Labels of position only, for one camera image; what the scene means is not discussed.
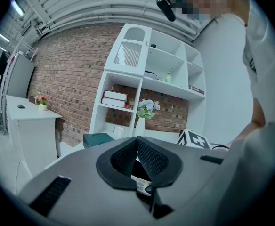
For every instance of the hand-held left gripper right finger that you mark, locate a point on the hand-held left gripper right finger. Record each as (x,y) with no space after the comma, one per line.
(187,163)

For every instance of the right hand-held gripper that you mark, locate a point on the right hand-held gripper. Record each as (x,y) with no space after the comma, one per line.
(196,140)

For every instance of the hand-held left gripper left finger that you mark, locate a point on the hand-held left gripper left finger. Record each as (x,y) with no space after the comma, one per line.
(81,173)

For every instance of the dark teal box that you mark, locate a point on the dark teal box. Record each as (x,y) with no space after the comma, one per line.
(97,139)

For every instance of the person's right forearm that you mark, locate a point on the person's right forearm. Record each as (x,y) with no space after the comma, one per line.
(258,116)

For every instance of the brown wooden box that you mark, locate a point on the brown wooden box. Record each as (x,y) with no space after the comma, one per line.
(32,100)

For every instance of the dark red lettered book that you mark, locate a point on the dark red lettered book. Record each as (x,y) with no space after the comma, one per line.
(196,90)

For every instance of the white mug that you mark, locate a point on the white mug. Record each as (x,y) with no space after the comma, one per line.
(118,133)

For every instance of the white shelf unit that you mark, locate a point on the white shelf unit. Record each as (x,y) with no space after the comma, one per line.
(175,88)

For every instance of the white ribbed vase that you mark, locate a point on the white ribbed vase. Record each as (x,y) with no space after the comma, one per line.
(140,127)

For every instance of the blue artificial flowers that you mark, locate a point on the blue artificial flowers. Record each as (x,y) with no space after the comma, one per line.
(149,106)

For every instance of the green plastic bottle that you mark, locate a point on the green plastic bottle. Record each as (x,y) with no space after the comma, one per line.
(168,78)

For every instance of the small red flower ornament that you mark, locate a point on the small red flower ornament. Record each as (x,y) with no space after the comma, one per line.
(128,107)

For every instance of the small potted flowers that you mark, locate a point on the small potted flowers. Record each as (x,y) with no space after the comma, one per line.
(43,105)

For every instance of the white side table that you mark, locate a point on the white side table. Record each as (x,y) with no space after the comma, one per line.
(31,113)

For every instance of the stack of red books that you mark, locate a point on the stack of red books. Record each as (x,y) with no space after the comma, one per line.
(114,102)

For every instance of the blue white papers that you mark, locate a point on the blue white papers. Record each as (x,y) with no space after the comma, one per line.
(152,75)

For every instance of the small amber bottle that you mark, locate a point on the small amber bottle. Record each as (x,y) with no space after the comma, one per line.
(37,99)

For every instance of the black computer mouse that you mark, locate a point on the black computer mouse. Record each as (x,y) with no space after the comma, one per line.
(21,107)

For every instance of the white glass cabinet door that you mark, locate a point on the white glass cabinet door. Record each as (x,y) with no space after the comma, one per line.
(128,68)

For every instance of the person's white t-shirt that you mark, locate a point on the person's white t-shirt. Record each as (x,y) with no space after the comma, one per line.
(264,67)

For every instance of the person's head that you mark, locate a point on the person's head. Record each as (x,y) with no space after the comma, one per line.
(210,1)

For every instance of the long ceiling light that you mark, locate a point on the long ceiling light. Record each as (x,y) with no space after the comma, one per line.
(18,8)
(1,36)

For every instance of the black head camera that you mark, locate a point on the black head camera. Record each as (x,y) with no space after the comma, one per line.
(167,8)

